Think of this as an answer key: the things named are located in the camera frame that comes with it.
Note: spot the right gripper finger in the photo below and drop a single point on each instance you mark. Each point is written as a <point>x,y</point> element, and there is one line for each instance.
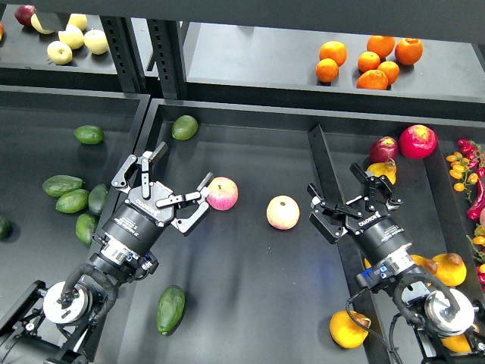
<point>377,191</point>
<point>329,218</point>

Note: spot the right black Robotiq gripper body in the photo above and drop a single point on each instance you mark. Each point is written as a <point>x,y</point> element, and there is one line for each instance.
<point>378,235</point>

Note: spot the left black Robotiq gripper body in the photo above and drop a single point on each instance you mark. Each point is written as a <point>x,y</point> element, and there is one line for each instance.
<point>137,223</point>

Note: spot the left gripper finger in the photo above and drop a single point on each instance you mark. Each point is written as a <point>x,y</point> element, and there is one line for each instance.
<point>133,163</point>
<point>168,207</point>

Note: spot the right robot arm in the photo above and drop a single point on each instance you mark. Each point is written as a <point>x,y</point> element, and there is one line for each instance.
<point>448,327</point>

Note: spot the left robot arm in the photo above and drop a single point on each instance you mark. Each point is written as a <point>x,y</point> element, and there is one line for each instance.
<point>63,323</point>

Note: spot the dark green avocado upright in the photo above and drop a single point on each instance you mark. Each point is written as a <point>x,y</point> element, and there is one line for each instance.
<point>97,199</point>

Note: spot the light green avocado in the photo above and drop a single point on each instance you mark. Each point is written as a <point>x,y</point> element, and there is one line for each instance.
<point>72,202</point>

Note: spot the green avocado top left tray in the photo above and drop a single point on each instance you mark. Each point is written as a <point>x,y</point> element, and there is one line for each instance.
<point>89,134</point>

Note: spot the green avocado lower cluster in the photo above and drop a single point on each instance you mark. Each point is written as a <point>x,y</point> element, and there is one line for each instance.
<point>85,227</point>

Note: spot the long green avocado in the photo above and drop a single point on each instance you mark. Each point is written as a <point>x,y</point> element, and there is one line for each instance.
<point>58,185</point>

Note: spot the green avocado centre tray corner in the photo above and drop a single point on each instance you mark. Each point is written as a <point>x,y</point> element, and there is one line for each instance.
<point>184,128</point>

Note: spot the dark avocado left edge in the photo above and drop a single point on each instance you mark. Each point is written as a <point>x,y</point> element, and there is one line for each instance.
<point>5,227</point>

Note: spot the pale yellow pear right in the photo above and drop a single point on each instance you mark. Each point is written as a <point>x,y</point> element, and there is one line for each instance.
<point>96,41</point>

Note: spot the pale yellow pear front left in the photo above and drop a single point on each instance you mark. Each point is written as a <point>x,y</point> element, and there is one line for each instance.
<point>59,53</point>

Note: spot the pale yellow pink apple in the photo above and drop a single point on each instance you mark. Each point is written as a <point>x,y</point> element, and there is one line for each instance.
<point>283,212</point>

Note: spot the pink red apple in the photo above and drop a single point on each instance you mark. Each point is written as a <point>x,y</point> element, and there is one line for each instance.
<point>223,193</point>

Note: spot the large red apple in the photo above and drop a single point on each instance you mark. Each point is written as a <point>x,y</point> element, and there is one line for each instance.
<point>417,141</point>

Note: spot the black right tray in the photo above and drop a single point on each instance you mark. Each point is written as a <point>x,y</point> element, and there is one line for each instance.
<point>432,214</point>

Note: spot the cherry tomato vine bunch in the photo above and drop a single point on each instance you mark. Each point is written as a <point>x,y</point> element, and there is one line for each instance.
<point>466,165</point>

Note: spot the red chili pepper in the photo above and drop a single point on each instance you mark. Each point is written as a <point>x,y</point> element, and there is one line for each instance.
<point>474,211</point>

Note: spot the black centre tray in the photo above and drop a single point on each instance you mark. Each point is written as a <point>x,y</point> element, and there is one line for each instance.
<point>246,283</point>

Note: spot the orange front bottom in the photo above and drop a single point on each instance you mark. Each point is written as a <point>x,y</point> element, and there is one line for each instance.
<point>373,79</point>

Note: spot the orange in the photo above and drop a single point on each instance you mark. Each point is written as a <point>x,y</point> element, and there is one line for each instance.
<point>334,50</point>
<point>391,70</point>
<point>373,79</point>
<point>326,70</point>
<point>408,51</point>
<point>381,45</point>

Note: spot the orange right lower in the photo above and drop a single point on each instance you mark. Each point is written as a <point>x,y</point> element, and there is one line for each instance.
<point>391,70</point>

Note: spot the orange lower left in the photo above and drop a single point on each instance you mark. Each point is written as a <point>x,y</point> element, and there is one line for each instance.
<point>326,70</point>

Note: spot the orange centre small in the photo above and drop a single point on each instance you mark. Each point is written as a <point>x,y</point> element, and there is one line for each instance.
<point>368,61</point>

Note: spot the orange top right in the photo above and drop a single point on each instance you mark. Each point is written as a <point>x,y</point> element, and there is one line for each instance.
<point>408,51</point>

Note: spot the orange top left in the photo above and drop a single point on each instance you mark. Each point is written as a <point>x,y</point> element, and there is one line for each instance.
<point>334,50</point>

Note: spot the orange top middle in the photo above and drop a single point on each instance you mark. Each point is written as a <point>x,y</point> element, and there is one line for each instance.
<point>381,45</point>

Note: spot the black shelf upright left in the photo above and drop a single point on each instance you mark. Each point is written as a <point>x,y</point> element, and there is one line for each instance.
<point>120,52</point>

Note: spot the black shelf upright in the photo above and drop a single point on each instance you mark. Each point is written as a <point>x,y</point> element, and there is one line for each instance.
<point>120,52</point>
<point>167,52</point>

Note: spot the black shelf upright right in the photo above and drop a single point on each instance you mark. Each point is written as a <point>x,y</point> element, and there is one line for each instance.
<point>167,52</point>

